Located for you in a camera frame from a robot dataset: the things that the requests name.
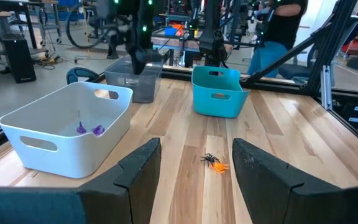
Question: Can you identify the teal plastic bin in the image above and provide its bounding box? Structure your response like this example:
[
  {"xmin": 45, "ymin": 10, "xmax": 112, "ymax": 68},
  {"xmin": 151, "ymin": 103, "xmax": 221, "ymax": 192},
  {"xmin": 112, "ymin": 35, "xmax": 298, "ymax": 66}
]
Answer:
[{"xmin": 191, "ymin": 65, "xmax": 250, "ymax": 119}]

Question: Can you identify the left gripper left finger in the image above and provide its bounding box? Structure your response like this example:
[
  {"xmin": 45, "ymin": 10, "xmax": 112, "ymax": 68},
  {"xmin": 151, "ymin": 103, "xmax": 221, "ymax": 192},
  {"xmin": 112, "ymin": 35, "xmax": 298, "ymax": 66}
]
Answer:
[{"xmin": 76, "ymin": 138, "xmax": 162, "ymax": 224}]

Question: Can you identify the grey translucent plastic bin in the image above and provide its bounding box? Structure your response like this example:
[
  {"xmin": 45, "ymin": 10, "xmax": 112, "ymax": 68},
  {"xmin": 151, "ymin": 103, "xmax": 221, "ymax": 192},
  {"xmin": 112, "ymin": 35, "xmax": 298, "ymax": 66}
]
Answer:
[{"xmin": 104, "ymin": 57, "xmax": 163, "ymax": 104}]

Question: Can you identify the orange plastic spider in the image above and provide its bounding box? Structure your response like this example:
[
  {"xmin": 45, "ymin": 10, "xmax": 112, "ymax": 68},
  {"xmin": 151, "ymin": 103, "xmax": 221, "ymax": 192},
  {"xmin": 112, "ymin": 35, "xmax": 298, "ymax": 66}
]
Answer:
[{"xmin": 210, "ymin": 162, "xmax": 231, "ymax": 174}]

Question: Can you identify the black plastic spider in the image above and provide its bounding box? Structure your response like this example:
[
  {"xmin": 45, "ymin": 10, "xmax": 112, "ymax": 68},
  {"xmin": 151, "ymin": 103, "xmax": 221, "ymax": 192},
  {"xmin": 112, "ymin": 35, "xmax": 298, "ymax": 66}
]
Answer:
[{"xmin": 200, "ymin": 152, "xmax": 221, "ymax": 166}]

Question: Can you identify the silver metal bracket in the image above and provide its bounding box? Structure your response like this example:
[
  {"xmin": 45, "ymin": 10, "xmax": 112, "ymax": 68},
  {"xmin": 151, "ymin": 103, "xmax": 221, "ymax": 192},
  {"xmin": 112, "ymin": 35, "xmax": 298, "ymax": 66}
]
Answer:
[{"xmin": 320, "ymin": 64, "xmax": 334, "ymax": 110}]

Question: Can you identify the white plastic bin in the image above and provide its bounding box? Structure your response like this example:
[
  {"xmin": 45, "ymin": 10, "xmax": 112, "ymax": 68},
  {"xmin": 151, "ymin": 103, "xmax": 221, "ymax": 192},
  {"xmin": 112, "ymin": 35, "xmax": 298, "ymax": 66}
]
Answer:
[{"xmin": 0, "ymin": 81, "xmax": 134, "ymax": 180}]

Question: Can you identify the purple plastic witch hat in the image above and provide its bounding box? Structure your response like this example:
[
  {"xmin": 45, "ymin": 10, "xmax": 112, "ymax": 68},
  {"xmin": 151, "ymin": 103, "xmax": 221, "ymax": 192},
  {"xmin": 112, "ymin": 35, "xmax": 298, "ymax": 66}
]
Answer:
[
  {"xmin": 91, "ymin": 124, "xmax": 106, "ymax": 137},
  {"xmin": 75, "ymin": 121, "xmax": 88, "ymax": 135}
]

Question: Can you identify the person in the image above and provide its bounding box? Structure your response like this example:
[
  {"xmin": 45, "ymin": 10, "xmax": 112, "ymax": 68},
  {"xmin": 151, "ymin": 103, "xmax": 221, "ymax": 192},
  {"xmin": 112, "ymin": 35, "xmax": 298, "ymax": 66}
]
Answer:
[{"xmin": 247, "ymin": 0, "xmax": 310, "ymax": 78}]

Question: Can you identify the black computer tower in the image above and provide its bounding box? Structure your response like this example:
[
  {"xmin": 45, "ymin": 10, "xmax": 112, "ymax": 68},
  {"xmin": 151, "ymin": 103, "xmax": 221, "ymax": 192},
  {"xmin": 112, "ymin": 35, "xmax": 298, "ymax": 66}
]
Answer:
[{"xmin": 1, "ymin": 33, "xmax": 38, "ymax": 84}]

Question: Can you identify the black office chair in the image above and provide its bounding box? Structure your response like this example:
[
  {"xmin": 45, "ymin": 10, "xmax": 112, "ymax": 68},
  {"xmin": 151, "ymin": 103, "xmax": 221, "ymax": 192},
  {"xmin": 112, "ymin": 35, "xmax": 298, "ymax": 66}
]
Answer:
[{"xmin": 277, "ymin": 17, "xmax": 358, "ymax": 81}]

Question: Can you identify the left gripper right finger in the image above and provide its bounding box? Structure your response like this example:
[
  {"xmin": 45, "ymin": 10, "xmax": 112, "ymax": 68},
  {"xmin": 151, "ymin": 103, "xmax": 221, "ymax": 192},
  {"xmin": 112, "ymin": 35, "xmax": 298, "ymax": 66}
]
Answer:
[{"xmin": 232, "ymin": 138, "xmax": 354, "ymax": 224}]

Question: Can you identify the wooden background table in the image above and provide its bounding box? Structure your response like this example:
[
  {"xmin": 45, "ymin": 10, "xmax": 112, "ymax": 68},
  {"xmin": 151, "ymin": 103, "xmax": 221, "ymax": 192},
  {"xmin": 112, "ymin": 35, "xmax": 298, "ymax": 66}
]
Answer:
[{"xmin": 150, "ymin": 34, "xmax": 234, "ymax": 54}]

